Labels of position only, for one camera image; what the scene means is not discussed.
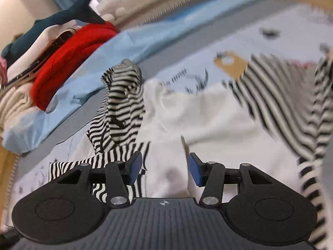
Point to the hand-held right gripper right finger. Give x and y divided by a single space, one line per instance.
196 170

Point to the dark patterned cloth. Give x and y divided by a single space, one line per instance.
59 40

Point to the dark teal shark plush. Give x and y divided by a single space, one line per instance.
78 7

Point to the white folded quilt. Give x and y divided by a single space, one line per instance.
28 54

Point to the wooden headboard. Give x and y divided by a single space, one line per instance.
6 166

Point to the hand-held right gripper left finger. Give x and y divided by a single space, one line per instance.
135 169

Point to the white plush toy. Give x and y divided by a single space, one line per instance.
111 10

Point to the red blanket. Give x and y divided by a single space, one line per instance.
67 57

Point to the window sill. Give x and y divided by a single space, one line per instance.
169 2

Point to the light blue blanket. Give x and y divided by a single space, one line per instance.
156 39

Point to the pink cloth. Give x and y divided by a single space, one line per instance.
2 70

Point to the cream folded blanket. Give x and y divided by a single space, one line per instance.
15 104

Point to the black white striped garment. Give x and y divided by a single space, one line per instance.
221 125

